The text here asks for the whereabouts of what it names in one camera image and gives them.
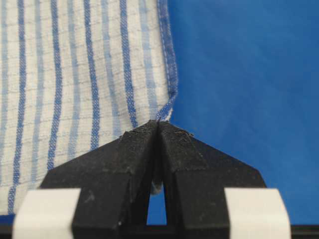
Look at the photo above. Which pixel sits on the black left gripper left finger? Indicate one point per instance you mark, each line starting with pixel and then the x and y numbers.
pixel 93 195

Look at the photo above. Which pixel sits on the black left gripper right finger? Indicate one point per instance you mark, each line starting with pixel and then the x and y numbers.
pixel 211 195

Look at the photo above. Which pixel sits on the blue striped white towel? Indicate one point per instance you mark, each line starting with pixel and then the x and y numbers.
pixel 75 75

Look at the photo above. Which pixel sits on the blue table cloth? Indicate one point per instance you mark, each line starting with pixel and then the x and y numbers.
pixel 248 85

